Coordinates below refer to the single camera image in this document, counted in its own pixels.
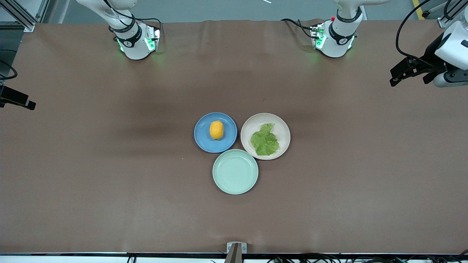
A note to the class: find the green lettuce leaf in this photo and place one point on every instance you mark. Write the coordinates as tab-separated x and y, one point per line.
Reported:
265	142

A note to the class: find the yellow lemon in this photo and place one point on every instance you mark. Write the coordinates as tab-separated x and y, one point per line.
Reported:
216	130

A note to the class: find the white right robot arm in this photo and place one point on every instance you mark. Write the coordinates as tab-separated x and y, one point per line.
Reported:
133	47

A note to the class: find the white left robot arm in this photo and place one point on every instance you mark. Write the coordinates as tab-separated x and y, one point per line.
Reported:
338	44

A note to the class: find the brown paper table cover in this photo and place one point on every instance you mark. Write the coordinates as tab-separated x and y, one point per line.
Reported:
109	182

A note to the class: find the beige plate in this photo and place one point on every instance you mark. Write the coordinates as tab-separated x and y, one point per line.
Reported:
283	131

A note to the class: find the blue plate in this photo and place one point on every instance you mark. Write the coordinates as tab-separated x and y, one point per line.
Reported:
203	140

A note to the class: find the mint green plate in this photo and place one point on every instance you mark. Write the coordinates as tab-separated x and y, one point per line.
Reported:
235	171

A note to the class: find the aluminium frame profile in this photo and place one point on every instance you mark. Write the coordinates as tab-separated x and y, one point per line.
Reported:
27	23
443	22

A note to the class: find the metal base connector bracket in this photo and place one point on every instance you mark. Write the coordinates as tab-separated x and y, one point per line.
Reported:
156	38
315	36

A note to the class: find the white table edge rail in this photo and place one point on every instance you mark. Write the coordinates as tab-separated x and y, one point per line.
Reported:
73	259

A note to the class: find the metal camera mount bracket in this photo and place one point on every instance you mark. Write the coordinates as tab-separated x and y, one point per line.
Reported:
236	248

